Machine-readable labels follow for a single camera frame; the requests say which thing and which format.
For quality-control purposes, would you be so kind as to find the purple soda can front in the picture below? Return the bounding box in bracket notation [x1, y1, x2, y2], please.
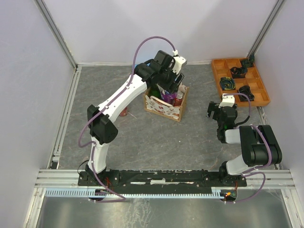
[161, 90, 177, 104]

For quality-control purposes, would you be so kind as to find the purple soda can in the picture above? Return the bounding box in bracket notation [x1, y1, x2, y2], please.
[173, 97, 182, 106]
[161, 90, 177, 104]

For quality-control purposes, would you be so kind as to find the patterned canvas tote bag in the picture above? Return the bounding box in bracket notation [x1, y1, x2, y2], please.
[143, 85, 189, 122]

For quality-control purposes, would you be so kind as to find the red soda can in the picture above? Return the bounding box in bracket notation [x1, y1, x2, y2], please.
[119, 107, 128, 116]
[175, 91, 184, 100]

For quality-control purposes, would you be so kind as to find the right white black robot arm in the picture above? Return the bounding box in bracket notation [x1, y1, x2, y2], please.
[204, 101, 282, 188]

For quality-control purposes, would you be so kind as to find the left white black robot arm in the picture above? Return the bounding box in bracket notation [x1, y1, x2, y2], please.
[86, 50, 187, 185]

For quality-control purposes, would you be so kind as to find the dark green glass bottle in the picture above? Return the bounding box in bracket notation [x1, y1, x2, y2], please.
[149, 84, 161, 99]

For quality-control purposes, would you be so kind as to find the orange compartment tray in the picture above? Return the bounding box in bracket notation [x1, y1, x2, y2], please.
[211, 58, 270, 106]

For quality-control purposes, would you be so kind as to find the rolled dark sock left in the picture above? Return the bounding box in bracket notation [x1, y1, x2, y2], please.
[219, 77, 236, 91]

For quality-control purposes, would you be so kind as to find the rolled dark sock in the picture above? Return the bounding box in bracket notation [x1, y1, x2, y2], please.
[237, 85, 255, 102]
[230, 67, 248, 79]
[219, 77, 236, 91]
[240, 54, 255, 68]

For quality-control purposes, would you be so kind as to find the rolled dark sock bottom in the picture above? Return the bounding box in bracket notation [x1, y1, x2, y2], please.
[237, 85, 255, 102]

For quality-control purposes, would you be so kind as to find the rolled dark sock middle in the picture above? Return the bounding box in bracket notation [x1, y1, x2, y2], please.
[230, 67, 248, 79]

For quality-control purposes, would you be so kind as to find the rolled dark sock top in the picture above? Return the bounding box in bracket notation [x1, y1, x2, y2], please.
[240, 54, 255, 68]

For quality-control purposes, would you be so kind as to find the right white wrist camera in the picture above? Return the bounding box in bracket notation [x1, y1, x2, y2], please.
[219, 94, 235, 107]

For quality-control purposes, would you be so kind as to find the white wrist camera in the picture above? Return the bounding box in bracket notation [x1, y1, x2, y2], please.
[219, 94, 235, 107]
[172, 50, 187, 74]

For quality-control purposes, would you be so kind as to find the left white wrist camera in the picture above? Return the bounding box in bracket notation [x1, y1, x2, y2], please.
[172, 50, 187, 74]

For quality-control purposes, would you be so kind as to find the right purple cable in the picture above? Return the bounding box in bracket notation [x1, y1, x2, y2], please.
[223, 93, 273, 205]

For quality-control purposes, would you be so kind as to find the blue slotted cable duct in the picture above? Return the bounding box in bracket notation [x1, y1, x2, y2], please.
[45, 188, 224, 199]

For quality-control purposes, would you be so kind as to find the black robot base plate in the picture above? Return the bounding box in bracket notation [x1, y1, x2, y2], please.
[77, 169, 248, 194]

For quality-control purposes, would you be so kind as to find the aluminium frame rail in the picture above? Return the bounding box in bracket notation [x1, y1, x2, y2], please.
[34, 169, 295, 190]

